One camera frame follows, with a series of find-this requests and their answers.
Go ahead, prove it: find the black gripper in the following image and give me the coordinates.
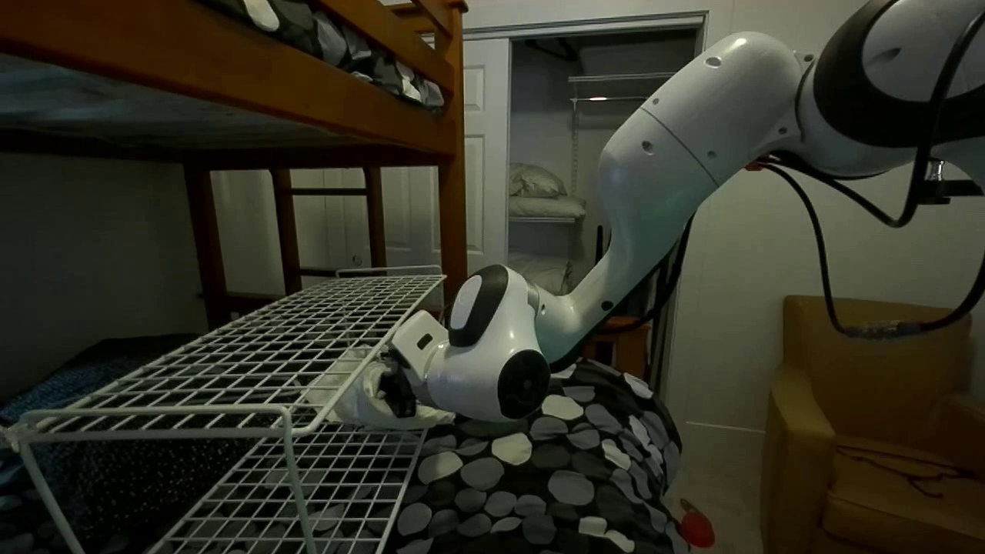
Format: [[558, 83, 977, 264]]
[[370, 355, 434, 425]]

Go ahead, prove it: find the white wire shelf rack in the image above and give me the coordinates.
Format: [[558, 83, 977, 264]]
[[0, 268, 450, 554]]

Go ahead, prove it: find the black grey dotted duvet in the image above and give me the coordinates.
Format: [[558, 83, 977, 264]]
[[394, 356, 690, 554]]

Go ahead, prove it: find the folded white bedding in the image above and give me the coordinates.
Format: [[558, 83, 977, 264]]
[[505, 193, 592, 227]]

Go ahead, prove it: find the white pillow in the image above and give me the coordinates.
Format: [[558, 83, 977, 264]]
[[509, 164, 569, 200]]

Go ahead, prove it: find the white closet door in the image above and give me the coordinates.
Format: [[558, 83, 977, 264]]
[[463, 34, 514, 310]]

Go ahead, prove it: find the small red object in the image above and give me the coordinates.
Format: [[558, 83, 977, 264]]
[[673, 494, 717, 550]]

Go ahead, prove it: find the dotted bedding roll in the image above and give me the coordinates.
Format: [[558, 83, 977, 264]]
[[197, 0, 450, 110]]

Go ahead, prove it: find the yellow armchair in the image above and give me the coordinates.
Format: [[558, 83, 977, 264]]
[[763, 293, 985, 554]]

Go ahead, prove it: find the wooden bunk bed frame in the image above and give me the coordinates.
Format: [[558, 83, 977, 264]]
[[0, 0, 652, 383]]

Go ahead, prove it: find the white wire closet shelf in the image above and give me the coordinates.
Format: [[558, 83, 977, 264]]
[[566, 67, 658, 117]]

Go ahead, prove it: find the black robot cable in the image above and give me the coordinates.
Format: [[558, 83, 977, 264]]
[[757, 0, 985, 343]]

